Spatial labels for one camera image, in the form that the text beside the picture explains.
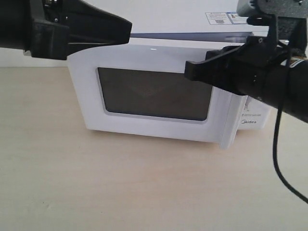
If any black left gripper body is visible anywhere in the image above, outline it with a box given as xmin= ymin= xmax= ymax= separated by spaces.
xmin=0 ymin=0 xmax=79 ymax=60

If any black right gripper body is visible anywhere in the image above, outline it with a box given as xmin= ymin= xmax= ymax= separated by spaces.
xmin=223 ymin=39 xmax=293 ymax=106

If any white microwave door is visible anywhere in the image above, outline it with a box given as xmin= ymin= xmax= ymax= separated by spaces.
xmin=67 ymin=41 xmax=246 ymax=148

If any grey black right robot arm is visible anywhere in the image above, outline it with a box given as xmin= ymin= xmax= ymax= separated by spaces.
xmin=184 ymin=36 xmax=308 ymax=122

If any white Midea microwave oven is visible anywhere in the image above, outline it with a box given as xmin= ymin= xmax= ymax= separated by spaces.
xmin=129 ymin=0 xmax=274 ymax=132

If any warning label sticker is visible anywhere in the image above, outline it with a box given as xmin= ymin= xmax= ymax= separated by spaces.
xmin=205 ymin=12 xmax=247 ymax=25

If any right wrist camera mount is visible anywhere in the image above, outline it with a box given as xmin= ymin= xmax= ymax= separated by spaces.
xmin=236 ymin=0 xmax=308 ymax=54

